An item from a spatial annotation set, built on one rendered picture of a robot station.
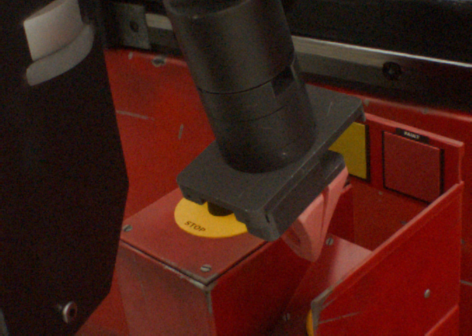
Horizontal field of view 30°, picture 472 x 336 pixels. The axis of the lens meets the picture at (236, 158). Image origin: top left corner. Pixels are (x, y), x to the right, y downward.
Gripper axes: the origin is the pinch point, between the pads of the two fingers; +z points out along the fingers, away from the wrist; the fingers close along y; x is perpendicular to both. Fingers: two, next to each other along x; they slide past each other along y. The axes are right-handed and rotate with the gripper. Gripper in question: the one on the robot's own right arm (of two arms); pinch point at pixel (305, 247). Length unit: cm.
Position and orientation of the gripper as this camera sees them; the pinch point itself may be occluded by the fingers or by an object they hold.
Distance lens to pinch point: 56.6
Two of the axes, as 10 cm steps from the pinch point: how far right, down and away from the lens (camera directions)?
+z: 2.8, 7.4, 6.1
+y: 6.3, -6.2, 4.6
